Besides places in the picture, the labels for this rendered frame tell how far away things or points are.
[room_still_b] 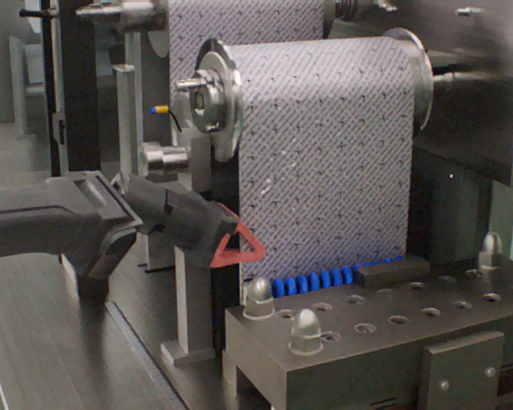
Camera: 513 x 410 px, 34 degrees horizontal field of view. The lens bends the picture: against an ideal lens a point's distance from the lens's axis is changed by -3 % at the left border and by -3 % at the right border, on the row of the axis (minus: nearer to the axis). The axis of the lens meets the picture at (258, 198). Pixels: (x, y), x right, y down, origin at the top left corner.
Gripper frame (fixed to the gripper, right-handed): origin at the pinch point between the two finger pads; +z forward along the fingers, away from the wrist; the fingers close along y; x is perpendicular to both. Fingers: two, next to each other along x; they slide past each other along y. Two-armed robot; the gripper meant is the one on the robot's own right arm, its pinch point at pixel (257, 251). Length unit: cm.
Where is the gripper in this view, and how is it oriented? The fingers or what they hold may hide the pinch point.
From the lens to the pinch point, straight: 102.9
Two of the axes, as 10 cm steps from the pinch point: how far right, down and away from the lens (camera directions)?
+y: 4.2, 2.9, -8.6
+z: 7.9, 3.4, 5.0
